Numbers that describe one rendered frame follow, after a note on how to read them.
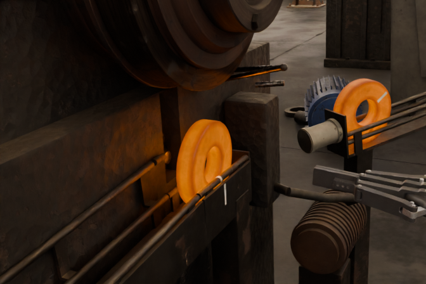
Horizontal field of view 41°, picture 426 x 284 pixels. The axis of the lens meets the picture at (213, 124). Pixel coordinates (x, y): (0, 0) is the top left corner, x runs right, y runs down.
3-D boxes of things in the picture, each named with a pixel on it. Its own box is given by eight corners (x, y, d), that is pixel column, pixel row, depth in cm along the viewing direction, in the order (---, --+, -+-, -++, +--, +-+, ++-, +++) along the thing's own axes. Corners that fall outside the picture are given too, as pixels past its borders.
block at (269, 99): (224, 203, 127) (219, 98, 120) (239, 189, 133) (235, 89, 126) (269, 210, 122) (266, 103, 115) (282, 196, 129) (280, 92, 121)
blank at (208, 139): (165, 173, 93) (182, 176, 91) (200, 101, 101) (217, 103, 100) (194, 220, 104) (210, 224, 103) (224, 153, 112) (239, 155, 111)
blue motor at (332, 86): (305, 154, 307) (305, 92, 297) (303, 122, 361) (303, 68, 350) (364, 154, 303) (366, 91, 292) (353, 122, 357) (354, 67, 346)
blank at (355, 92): (350, 153, 142) (359, 156, 139) (321, 109, 134) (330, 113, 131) (390, 109, 144) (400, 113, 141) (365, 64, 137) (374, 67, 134)
